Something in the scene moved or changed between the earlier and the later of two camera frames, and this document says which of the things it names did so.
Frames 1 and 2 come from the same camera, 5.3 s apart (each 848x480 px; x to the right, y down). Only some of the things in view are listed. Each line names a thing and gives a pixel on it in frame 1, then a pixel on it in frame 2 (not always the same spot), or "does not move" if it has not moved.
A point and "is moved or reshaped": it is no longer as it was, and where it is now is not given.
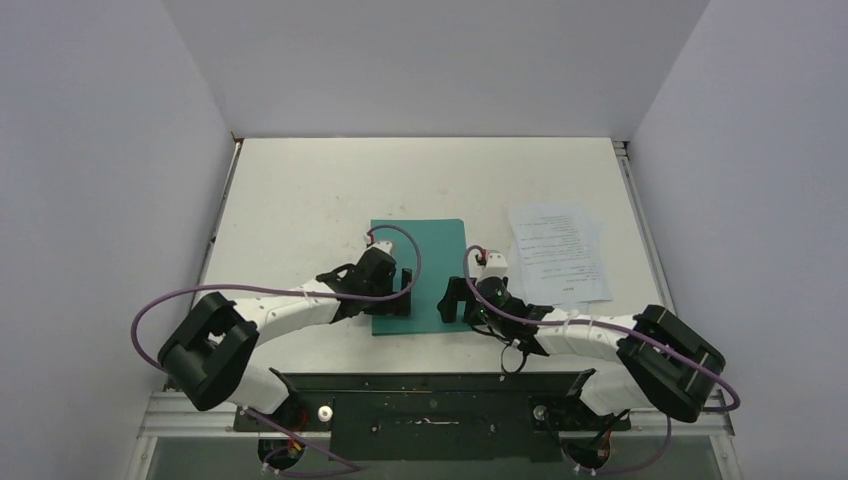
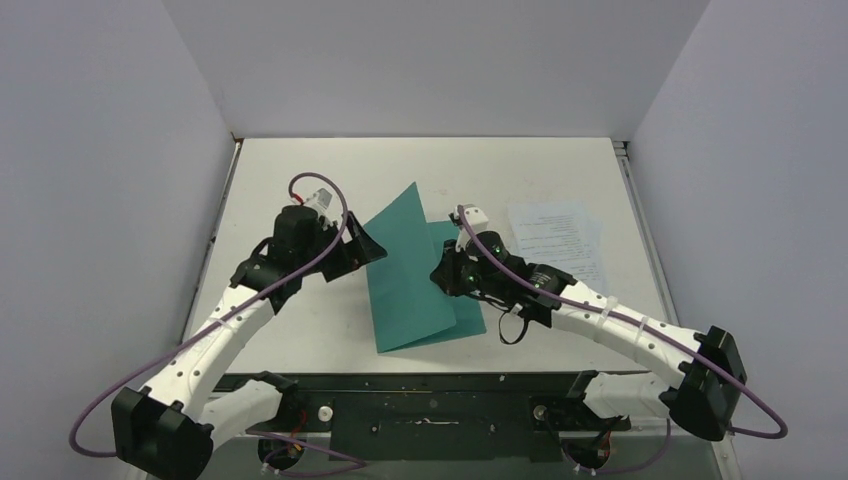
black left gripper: (399, 305) to (355, 254)
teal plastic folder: (442, 245) is moved or reshaped
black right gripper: (465, 302) to (448, 269)
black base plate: (443, 416) does not move
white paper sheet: (563, 253) does not move
